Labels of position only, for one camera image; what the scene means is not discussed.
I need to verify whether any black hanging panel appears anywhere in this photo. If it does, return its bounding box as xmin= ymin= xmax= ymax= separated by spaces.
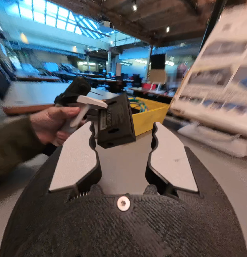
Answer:
xmin=150 ymin=53 xmax=166 ymax=70

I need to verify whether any yellow plastic bin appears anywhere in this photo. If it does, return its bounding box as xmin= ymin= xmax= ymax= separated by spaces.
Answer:
xmin=128 ymin=97 xmax=170 ymax=137

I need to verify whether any black post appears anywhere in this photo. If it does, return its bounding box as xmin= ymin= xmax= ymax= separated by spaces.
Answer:
xmin=199 ymin=0 xmax=227 ymax=52

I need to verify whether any wooden background table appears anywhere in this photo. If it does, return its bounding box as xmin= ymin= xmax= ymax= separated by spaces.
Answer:
xmin=128 ymin=87 xmax=174 ymax=99

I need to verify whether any wood-edged table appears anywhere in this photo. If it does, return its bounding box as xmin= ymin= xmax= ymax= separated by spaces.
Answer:
xmin=2 ymin=80 xmax=119 ymax=115

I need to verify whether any black office chair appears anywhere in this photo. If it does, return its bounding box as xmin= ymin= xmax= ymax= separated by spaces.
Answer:
xmin=132 ymin=74 xmax=142 ymax=87

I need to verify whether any black network switch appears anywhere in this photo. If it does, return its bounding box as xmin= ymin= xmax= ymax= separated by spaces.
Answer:
xmin=96 ymin=93 xmax=136 ymax=149

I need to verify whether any blue ethernet cable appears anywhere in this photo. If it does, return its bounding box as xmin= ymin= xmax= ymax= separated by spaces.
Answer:
xmin=130 ymin=102 xmax=146 ymax=112

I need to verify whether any printed instruction sheet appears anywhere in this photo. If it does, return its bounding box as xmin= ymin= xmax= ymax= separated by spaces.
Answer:
xmin=170 ymin=3 xmax=247 ymax=133

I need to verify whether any green ethernet cable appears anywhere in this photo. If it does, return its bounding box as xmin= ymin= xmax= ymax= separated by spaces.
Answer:
xmin=130 ymin=101 xmax=149 ymax=113

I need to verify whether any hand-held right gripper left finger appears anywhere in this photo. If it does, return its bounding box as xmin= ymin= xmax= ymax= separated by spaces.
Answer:
xmin=48 ymin=121 xmax=102 ymax=194

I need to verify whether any red crate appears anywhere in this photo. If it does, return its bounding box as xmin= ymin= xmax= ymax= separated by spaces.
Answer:
xmin=141 ymin=82 xmax=158 ymax=90

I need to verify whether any person's left forearm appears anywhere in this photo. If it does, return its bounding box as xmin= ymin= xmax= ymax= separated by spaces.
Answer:
xmin=0 ymin=114 xmax=45 ymax=177

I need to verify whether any person's left hand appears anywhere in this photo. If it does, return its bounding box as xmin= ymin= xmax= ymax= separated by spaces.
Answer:
xmin=29 ymin=106 xmax=87 ymax=147

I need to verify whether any wooden post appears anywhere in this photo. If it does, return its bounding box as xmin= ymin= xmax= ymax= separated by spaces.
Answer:
xmin=146 ymin=45 xmax=154 ymax=81

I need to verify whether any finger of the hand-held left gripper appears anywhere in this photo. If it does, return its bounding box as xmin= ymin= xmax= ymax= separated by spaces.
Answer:
xmin=76 ymin=96 xmax=108 ymax=109

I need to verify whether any dark laptop screen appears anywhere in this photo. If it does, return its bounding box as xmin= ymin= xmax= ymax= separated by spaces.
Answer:
xmin=0 ymin=64 xmax=12 ymax=101

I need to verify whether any brown cardboard panel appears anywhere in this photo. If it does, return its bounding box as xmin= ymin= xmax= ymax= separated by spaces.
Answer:
xmin=149 ymin=69 xmax=167 ymax=85

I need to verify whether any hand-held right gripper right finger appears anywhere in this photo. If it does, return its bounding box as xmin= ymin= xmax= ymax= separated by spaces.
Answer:
xmin=145 ymin=121 xmax=199 ymax=195

